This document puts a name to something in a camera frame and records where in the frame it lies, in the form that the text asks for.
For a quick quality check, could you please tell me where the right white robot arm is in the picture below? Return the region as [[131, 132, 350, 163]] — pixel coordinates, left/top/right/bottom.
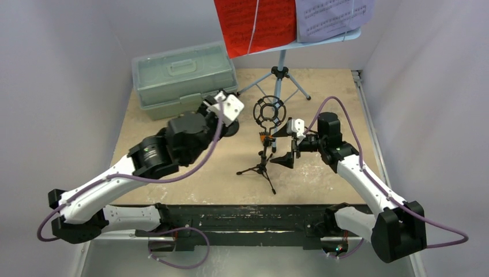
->
[[272, 112, 427, 263]]

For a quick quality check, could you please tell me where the black tripod microphone stand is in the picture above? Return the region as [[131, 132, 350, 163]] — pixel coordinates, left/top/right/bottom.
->
[[236, 95, 287, 194]]

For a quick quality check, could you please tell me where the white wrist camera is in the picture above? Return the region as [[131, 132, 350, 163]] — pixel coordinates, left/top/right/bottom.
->
[[206, 90, 245, 127], [286, 118, 306, 142]]

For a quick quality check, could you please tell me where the lavender sheet music page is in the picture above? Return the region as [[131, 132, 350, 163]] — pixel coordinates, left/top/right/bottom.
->
[[295, 0, 375, 43]]

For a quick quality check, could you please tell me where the light blue music stand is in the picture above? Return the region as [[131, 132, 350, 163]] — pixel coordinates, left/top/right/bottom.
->
[[229, 27, 362, 154]]

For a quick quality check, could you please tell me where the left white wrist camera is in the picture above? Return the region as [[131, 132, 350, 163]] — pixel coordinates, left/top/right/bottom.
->
[[206, 90, 245, 127]]

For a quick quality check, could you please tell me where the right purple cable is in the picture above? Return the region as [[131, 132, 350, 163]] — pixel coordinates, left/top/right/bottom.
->
[[303, 96, 470, 249]]

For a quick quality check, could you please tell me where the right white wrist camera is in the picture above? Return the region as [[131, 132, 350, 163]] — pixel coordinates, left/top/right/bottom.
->
[[286, 118, 306, 142]]

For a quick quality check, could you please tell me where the orange black hex key set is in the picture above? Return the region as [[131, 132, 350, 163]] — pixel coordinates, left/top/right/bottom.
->
[[259, 131, 272, 143]]

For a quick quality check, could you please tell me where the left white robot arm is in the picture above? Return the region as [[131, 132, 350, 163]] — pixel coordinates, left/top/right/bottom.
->
[[37, 96, 243, 244]]

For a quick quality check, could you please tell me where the grey-green plastic toolbox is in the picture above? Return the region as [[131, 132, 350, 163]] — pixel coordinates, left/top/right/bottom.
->
[[131, 41, 238, 121]]

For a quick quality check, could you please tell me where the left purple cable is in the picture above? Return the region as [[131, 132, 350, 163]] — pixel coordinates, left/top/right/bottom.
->
[[36, 101, 226, 271]]

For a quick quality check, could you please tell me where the red sheet music page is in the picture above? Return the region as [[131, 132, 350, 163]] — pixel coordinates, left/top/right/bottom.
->
[[213, 0, 296, 58]]

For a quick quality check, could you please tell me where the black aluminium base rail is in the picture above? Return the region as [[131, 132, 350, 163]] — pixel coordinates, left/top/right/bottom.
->
[[78, 204, 425, 253]]

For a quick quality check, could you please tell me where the black round-base microphone stand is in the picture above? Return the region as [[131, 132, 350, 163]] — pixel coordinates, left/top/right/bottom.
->
[[221, 89, 240, 137]]

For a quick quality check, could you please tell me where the purple cable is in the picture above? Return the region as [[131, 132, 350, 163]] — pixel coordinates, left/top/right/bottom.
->
[[36, 101, 226, 271], [303, 96, 470, 249]]

